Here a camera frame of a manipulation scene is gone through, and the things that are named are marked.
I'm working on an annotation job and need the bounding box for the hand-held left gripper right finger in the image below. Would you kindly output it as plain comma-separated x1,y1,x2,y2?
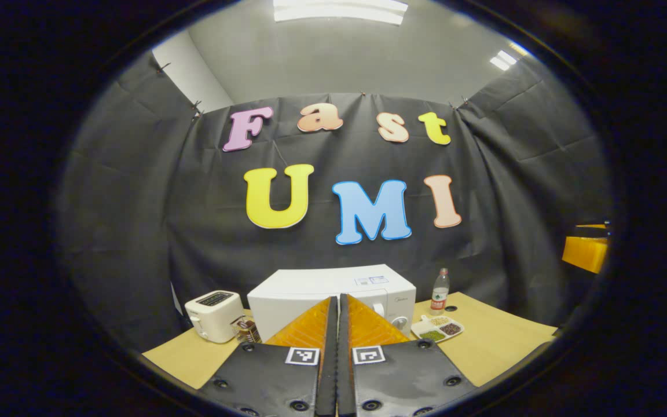
338,294,479,417

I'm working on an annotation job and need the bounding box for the white microwave oven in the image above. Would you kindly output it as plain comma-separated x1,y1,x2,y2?
247,265,417,343

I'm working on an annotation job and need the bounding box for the small ceiling light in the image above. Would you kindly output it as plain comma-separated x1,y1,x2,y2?
490,49,518,72

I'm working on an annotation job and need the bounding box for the small wire basket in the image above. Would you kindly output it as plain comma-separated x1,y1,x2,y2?
230,316,262,344

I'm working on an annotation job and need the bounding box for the white toaster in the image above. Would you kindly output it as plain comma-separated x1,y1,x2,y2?
185,290,245,343

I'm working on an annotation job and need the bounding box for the clear red label water bottle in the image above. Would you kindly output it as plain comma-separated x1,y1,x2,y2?
430,268,450,316

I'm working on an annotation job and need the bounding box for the black backdrop cloth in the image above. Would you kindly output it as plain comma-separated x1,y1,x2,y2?
56,52,612,351

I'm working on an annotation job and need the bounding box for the large ceiling light panel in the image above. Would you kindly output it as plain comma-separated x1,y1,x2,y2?
273,0,409,25

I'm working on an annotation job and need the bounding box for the white divided dish of beans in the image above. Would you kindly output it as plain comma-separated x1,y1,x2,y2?
411,314,465,343

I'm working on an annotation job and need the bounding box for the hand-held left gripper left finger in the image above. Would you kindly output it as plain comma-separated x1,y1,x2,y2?
197,295,338,417

